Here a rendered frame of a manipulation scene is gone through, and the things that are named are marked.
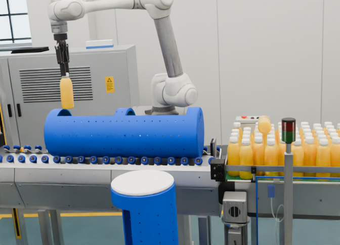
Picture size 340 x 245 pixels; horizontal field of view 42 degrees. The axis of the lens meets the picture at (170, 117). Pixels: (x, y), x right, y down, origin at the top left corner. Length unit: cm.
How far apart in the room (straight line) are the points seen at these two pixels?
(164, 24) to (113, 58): 132
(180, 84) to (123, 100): 131
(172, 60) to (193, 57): 240
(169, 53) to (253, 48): 251
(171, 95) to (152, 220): 109
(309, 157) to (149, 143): 83
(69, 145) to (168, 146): 57
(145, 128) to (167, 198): 58
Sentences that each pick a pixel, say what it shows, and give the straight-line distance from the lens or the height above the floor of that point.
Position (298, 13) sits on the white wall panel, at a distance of 517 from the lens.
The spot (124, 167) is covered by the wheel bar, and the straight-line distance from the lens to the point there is 249.
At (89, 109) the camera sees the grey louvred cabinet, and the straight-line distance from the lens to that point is 405.
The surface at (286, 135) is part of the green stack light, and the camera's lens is 202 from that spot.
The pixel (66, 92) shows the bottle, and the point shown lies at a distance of 257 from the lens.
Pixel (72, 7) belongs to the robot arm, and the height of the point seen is 180.
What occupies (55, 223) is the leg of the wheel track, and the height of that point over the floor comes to 47.
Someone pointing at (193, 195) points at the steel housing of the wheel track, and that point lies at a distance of 246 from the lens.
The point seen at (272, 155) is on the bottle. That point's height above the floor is 103.
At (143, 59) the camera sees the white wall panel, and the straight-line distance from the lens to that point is 516.
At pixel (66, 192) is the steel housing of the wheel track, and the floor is 76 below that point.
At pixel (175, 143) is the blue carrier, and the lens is 234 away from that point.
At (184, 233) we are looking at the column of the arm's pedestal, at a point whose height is 24.
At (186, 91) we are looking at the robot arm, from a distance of 272.
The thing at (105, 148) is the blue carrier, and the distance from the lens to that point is 246.
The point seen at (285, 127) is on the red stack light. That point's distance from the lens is 201.
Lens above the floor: 176
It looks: 14 degrees down
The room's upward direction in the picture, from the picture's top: 3 degrees counter-clockwise
